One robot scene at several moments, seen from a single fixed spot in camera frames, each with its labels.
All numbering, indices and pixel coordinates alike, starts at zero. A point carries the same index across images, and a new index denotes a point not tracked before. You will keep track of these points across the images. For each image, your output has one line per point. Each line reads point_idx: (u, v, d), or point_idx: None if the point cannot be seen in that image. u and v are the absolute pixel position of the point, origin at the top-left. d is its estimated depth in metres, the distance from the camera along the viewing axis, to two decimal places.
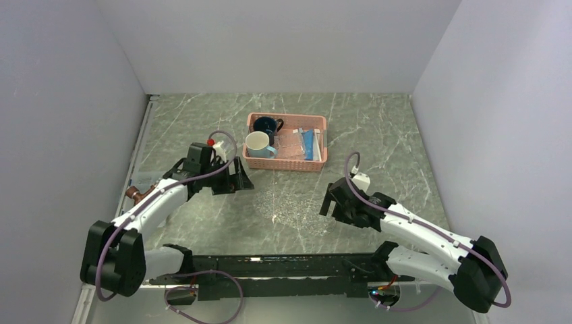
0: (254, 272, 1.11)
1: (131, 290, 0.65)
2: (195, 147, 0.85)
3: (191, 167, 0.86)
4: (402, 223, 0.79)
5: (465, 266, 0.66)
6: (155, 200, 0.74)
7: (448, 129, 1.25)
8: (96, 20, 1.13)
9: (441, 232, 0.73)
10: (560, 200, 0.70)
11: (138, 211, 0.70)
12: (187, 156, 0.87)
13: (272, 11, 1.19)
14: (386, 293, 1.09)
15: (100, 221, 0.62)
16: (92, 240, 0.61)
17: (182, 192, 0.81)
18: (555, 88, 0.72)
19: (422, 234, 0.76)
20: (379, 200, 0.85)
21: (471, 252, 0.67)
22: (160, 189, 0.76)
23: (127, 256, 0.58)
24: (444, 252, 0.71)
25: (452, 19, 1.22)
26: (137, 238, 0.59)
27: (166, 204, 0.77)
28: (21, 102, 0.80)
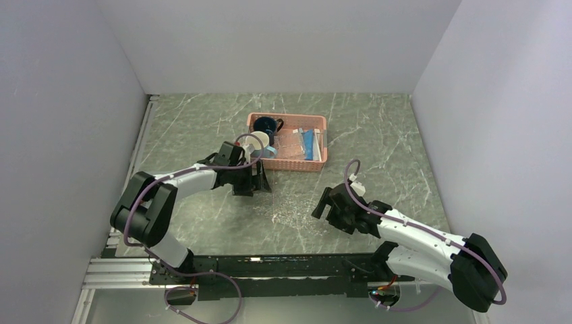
0: (254, 272, 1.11)
1: (152, 243, 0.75)
2: (228, 144, 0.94)
3: (221, 161, 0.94)
4: (397, 227, 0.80)
5: (459, 263, 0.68)
6: (190, 173, 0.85)
7: (448, 129, 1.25)
8: (96, 20, 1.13)
9: (434, 231, 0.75)
10: (560, 202, 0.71)
11: (177, 174, 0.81)
12: (218, 151, 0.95)
13: (272, 12, 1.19)
14: (386, 293, 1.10)
15: (143, 173, 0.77)
16: (134, 185, 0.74)
17: (212, 175, 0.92)
18: (555, 88, 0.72)
19: (415, 237, 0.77)
20: (376, 208, 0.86)
21: (463, 250, 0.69)
22: (195, 167, 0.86)
23: (161, 202, 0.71)
24: (438, 250, 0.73)
25: (452, 19, 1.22)
26: (172, 190, 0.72)
27: (197, 180, 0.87)
28: (22, 102, 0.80)
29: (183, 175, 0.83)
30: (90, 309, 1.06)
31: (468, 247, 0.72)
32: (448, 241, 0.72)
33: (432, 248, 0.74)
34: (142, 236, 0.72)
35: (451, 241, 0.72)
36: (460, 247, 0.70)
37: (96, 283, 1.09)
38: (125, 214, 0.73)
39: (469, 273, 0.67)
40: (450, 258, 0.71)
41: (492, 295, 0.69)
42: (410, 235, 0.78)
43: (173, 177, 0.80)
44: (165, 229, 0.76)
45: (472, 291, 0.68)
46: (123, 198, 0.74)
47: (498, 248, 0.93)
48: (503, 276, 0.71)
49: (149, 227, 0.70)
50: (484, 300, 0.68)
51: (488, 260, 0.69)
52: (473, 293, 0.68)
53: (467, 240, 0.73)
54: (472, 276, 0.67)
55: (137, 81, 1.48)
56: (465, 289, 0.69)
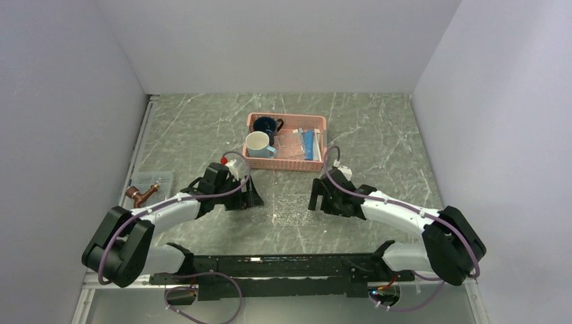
0: (254, 272, 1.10)
1: (125, 283, 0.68)
2: (212, 169, 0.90)
3: (206, 186, 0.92)
4: (378, 204, 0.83)
5: (431, 233, 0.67)
6: (172, 204, 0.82)
7: (448, 129, 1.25)
8: (96, 20, 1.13)
9: (410, 206, 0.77)
10: (560, 201, 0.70)
11: (155, 208, 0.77)
12: (202, 176, 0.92)
13: (272, 11, 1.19)
14: (386, 293, 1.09)
15: (120, 207, 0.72)
16: (110, 222, 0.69)
17: (195, 206, 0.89)
18: (556, 88, 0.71)
19: (394, 212, 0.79)
20: (360, 190, 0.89)
21: (436, 220, 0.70)
22: (177, 198, 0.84)
23: (135, 241, 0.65)
24: (413, 223, 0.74)
25: (452, 19, 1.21)
26: (150, 227, 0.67)
27: (178, 212, 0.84)
28: (22, 102, 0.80)
29: (163, 209, 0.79)
30: (90, 309, 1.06)
31: (442, 217, 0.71)
32: (423, 212, 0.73)
33: (408, 222, 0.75)
34: (115, 277, 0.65)
35: (425, 212, 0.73)
36: (434, 217, 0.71)
37: (96, 283, 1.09)
38: (98, 253, 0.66)
39: (441, 241, 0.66)
40: (423, 227, 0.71)
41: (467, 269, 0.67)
42: (389, 211, 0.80)
43: (150, 211, 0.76)
44: (141, 266, 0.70)
45: (446, 263, 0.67)
46: (97, 235, 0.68)
47: (500, 249, 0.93)
48: (482, 252, 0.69)
49: (123, 266, 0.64)
50: (458, 273, 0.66)
51: (460, 231, 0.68)
52: (446, 265, 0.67)
53: (444, 212, 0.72)
54: (445, 246, 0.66)
55: (137, 81, 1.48)
56: (440, 262, 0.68)
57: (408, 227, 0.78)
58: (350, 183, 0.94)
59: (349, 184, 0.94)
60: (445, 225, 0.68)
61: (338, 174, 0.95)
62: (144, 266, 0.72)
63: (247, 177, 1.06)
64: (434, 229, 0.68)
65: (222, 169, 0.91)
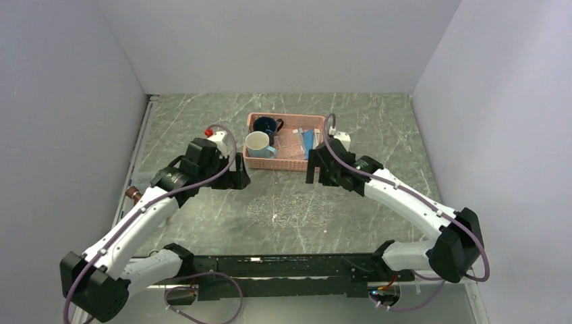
0: (254, 272, 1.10)
1: (114, 314, 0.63)
2: (195, 146, 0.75)
3: (189, 168, 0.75)
4: (386, 187, 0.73)
5: (445, 236, 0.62)
6: (136, 220, 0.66)
7: (448, 129, 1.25)
8: (96, 20, 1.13)
9: (424, 199, 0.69)
10: (560, 201, 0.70)
11: (112, 242, 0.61)
12: (184, 155, 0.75)
13: (272, 11, 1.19)
14: (386, 293, 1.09)
15: (71, 255, 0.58)
16: (64, 275, 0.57)
17: (174, 202, 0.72)
18: (556, 89, 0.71)
19: (407, 202, 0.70)
20: (365, 165, 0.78)
21: (453, 223, 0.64)
22: (140, 208, 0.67)
23: (96, 293, 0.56)
24: (427, 220, 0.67)
25: (452, 19, 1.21)
26: (104, 279, 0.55)
27: (150, 224, 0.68)
28: (23, 102, 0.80)
29: (126, 235, 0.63)
30: None
31: (459, 221, 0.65)
32: (440, 211, 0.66)
33: (421, 217, 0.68)
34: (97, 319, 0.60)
35: (443, 211, 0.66)
36: (450, 219, 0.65)
37: None
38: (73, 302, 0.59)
39: (455, 246, 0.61)
40: (438, 229, 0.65)
41: (469, 269, 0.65)
42: (400, 198, 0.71)
43: (106, 250, 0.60)
44: (122, 296, 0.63)
45: (453, 267, 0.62)
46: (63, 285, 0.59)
47: (500, 248, 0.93)
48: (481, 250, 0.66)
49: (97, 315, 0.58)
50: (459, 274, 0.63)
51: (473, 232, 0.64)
52: (453, 269, 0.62)
53: (460, 216, 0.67)
54: (456, 250, 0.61)
55: (137, 81, 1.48)
56: (446, 266, 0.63)
57: (415, 221, 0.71)
58: (351, 156, 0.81)
59: (349, 155, 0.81)
60: (460, 227, 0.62)
61: (338, 144, 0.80)
62: (126, 291, 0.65)
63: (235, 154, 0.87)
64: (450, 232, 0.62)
65: (208, 146, 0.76)
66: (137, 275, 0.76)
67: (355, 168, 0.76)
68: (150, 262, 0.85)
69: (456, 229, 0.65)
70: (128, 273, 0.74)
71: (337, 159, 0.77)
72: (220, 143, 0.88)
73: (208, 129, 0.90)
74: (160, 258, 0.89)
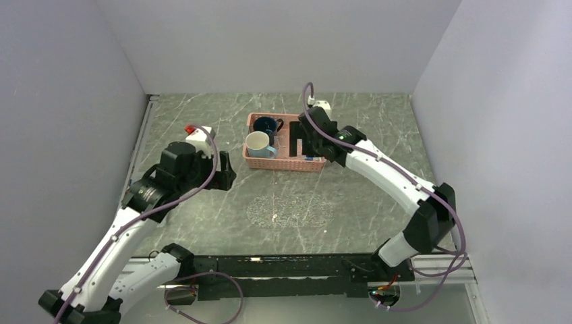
0: (254, 272, 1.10)
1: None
2: (168, 154, 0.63)
3: (165, 180, 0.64)
4: (369, 160, 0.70)
5: (422, 209, 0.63)
6: (109, 250, 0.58)
7: (448, 129, 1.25)
8: (96, 20, 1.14)
9: (405, 173, 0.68)
10: (560, 200, 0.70)
11: (86, 278, 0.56)
12: (158, 165, 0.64)
13: (271, 11, 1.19)
14: (386, 293, 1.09)
15: (48, 293, 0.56)
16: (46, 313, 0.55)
17: (151, 222, 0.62)
18: (555, 88, 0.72)
19: (386, 174, 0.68)
20: (347, 135, 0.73)
21: (432, 196, 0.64)
22: (112, 237, 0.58)
23: None
24: (405, 193, 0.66)
25: (451, 19, 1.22)
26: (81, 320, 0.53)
27: (127, 249, 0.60)
28: (23, 102, 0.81)
29: (100, 268, 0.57)
30: None
31: (437, 194, 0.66)
32: (419, 185, 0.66)
33: (400, 191, 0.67)
34: None
35: (422, 185, 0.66)
36: (429, 193, 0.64)
37: None
38: None
39: (431, 218, 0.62)
40: (417, 201, 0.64)
41: (438, 237, 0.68)
42: (381, 171, 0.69)
43: (81, 286, 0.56)
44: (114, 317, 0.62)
45: (426, 237, 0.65)
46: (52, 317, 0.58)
47: (501, 248, 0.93)
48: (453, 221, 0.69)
49: None
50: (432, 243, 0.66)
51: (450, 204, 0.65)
52: (427, 238, 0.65)
53: (437, 189, 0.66)
54: (432, 221, 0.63)
55: (137, 81, 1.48)
56: (420, 235, 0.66)
57: (394, 194, 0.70)
58: (333, 123, 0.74)
59: (332, 125, 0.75)
60: (437, 200, 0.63)
61: (321, 111, 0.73)
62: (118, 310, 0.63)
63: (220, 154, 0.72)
64: (427, 206, 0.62)
65: (184, 153, 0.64)
66: (130, 291, 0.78)
67: (338, 139, 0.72)
68: (144, 274, 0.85)
69: (434, 202, 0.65)
70: (120, 291, 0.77)
71: (318, 131, 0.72)
72: (204, 144, 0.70)
73: (189, 125, 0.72)
74: (157, 266, 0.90)
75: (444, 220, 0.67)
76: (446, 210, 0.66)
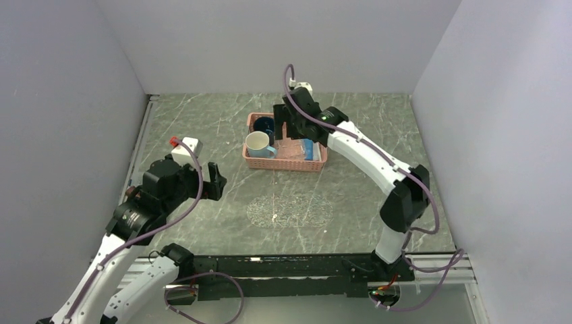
0: (254, 272, 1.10)
1: None
2: (150, 177, 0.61)
3: (149, 201, 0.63)
4: (349, 140, 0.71)
5: (398, 189, 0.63)
6: (95, 279, 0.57)
7: (448, 129, 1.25)
8: (96, 20, 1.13)
9: (384, 153, 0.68)
10: (560, 201, 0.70)
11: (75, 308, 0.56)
12: (142, 186, 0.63)
13: (271, 11, 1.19)
14: (386, 293, 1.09)
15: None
16: None
17: (137, 248, 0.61)
18: (556, 89, 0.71)
19: (365, 154, 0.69)
20: (330, 116, 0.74)
21: (408, 176, 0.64)
22: (96, 267, 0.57)
23: None
24: (382, 173, 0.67)
25: (451, 19, 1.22)
26: None
27: (114, 276, 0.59)
28: (23, 102, 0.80)
29: (88, 298, 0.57)
30: None
31: (412, 175, 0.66)
32: (396, 166, 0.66)
33: (378, 171, 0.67)
34: None
35: (399, 167, 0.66)
36: (406, 173, 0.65)
37: None
38: None
39: (406, 198, 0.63)
40: (393, 182, 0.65)
41: (413, 218, 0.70)
42: (360, 152, 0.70)
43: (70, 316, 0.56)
44: None
45: (401, 217, 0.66)
46: None
47: (501, 248, 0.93)
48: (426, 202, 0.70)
49: None
50: (405, 223, 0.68)
51: (424, 184, 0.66)
52: (401, 218, 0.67)
53: (413, 170, 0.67)
54: (407, 202, 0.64)
55: (137, 81, 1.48)
56: (394, 214, 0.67)
57: (372, 174, 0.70)
58: (316, 104, 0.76)
59: (314, 106, 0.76)
60: (413, 181, 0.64)
61: (304, 92, 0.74)
62: None
63: (209, 167, 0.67)
64: (403, 186, 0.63)
65: (166, 175, 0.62)
66: (125, 306, 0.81)
67: (320, 120, 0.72)
68: (138, 285, 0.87)
69: (409, 183, 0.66)
70: (115, 308, 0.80)
71: (300, 112, 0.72)
72: (188, 158, 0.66)
73: (173, 136, 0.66)
74: (153, 275, 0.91)
75: (419, 200, 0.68)
76: (419, 191, 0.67)
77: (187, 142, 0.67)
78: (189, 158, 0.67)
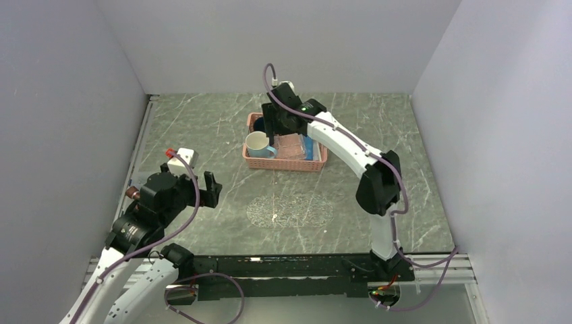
0: (254, 272, 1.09)
1: None
2: (148, 192, 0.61)
3: (147, 214, 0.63)
4: (326, 129, 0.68)
5: (368, 173, 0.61)
6: (95, 292, 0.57)
7: (448, 129, 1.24)
8: (96, 21, 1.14)
9: (357, 140, 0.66)
10: (560, 202, 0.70)
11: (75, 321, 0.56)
12: (140, 199, 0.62)
13: (271, 11, 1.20)
14: (386, 293, 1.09)
15: None
16: None
17: (135, 260, 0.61)
18: (556, 90, 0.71)
19: (340, 142, 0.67)
20: (309, 106, 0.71)
21: (378, 160, 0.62)
22: (96, 281, 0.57)
23: None
24: (355, 159, 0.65)
25: (451, 19, 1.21)
26: None
27: (113, 288, 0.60)
28: (23, 102, 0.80)
29: (88, 310, 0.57)
30: None
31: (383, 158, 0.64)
32: (368, 151, 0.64)
33: (351, 157, 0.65)
34: None
35: (371, 152, 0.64)
36: (377, 157, 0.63)
37: None
38: None
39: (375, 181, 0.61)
40: (364, 166, 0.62)
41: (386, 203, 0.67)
42: (335, 139, 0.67)
43: None
44: None
45: (373, 200, 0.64)
46: None
47: (501, 248, 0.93)
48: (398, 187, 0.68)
49: None
50: (379, 208, 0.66)
51: (395, 167, 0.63)
52: (373, 202, 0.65)
53: (384, 154, 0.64)
54: (377, 185, 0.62)
55: (137, 81, 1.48)
56: (367, 198, 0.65)
57: (347, 162, 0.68)
58: (298, 98, 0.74)
59: (295, 98, 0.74)
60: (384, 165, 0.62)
61: (286, 87, 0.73)
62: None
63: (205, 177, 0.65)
64: (372, 169, 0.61)
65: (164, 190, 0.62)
66: (124, 315, 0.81)
67: (300, 111, 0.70)
68: (136, 292, 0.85)
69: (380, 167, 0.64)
70: (114, 316, 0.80)
71: (280, 104, 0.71)
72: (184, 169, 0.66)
73: (170, 148, 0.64)
74: (152, 279, 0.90)
75: (390, 184, 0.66)
76: (391, 175, 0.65)
77: (183, 154, 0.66)
78: (183, 169, 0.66)
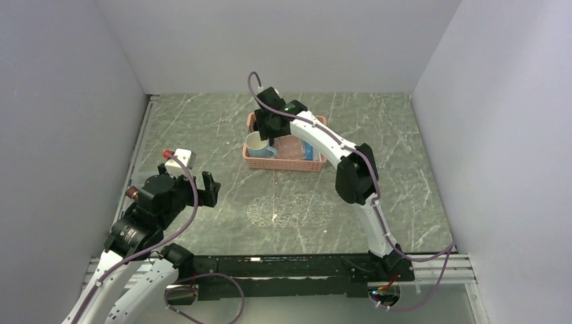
0: (254, 272, 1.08)
1: None
2: (146, 195, 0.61)
3: (146, 217, 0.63)
4: (305, 127, 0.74)
5: (343, 163, 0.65)
6: (96, 294, 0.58)
7: (447, 129, 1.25)
8: (96, 21, 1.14)
9: (334, 136, 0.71)
10: (559, 201, 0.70)
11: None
12: (137, 202, 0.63)
13: (271, 12, 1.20)
14: (386, 293, 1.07)
15: None
16: None
17: (135, 262, 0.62)
18: (555, 90, 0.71)
19: (318, 137, 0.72)
20: (291, 106, 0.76)
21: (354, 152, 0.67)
22: (96, 283, 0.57)
23: None
24: (332, 152, 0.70)
25: (451, 20, 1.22)
26: None
27: (113, 289, 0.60)
28: (23, 102, 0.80)
29: (89, 312, 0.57)
30: None
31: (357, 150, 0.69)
32: (342, 144, 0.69)
33: (328, 150, 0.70)
34: None
35: (345, 144, 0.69)
36: (351, 150, 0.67)
37: None
38: None
39: (349, 170, 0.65)
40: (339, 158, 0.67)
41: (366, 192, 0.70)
42: (314, 135, 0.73)
43: None
44: None
45: (349, 191, 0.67)
46: None
47: (501, 248, 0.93)
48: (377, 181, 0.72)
49: None
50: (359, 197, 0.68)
51: (368, 157, 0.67)
52: (350, 192, 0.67)
53: (357, 146, 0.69)
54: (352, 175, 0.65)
55: (137, 81, 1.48)
56: (345, 190, 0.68)
57: (326, 156, 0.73)
58: (282, 99, 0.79)
59: (280, 100, 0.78)
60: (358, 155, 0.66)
61: (270, 90, 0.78)
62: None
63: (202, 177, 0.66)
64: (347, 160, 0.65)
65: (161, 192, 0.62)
66: (124, 316, 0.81)
67: (282, 111, 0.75)
68: (135, 293, 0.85)
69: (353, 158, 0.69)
70: (114, 318, 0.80)
71: (264, 105, 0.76)
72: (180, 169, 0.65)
73: (166, 150, 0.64)
74: (152, 280, 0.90)
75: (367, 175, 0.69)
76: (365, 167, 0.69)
77: (180, 153, 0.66)
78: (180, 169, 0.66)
